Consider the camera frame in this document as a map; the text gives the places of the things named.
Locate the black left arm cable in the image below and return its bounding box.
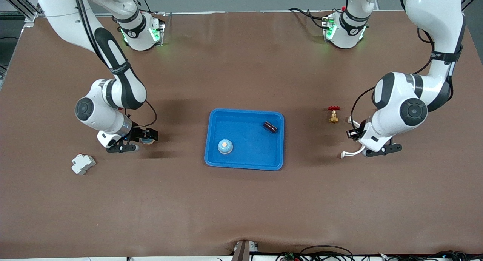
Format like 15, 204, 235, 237
350, 0, 435, 131

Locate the white curved plastic bracket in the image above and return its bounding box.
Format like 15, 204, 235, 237
340, 116, 366, 159

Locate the black cable bundle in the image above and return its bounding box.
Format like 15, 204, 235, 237
379, 250, 483, 261

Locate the black looped cable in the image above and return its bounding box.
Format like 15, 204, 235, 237
275, 245, 355, 261

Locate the blue plastic tray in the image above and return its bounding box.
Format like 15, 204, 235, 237
204, 108, 285, 171

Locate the white circuit breaker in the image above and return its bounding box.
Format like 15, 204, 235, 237
71, 154, 97, 175

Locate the black base power cable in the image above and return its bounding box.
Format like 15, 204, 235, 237
289, 7, 332, 31

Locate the metal table edge rail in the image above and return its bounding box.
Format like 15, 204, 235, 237
36, 10, 455, 18

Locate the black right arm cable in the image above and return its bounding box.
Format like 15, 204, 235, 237
74, 0, 157, 128

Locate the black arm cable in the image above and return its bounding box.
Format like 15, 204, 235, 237
350, 0, 435, 131
74, 0, 157, 128

